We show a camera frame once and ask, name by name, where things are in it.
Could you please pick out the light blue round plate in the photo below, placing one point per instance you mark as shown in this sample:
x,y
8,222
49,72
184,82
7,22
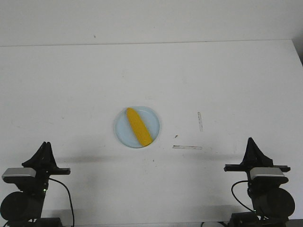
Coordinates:
x,y
123,130

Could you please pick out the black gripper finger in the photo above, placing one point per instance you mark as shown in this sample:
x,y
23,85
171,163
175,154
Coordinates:
x,y
49,158
34,161
259,158
248,156

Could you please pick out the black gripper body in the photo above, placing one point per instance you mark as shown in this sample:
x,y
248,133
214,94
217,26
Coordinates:
x,y
252,184
43,174

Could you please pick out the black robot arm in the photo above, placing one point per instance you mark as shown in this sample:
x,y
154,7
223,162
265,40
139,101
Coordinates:
x,y
272,205
24,207

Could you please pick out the yellow corn cob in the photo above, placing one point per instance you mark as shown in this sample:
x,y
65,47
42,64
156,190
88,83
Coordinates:
x,y
138,127

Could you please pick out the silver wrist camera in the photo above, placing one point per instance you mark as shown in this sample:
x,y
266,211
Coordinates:
x,y
18,172
268,174

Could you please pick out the vertical tape strip on table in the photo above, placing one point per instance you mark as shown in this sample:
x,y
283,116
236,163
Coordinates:
x,y
200,121

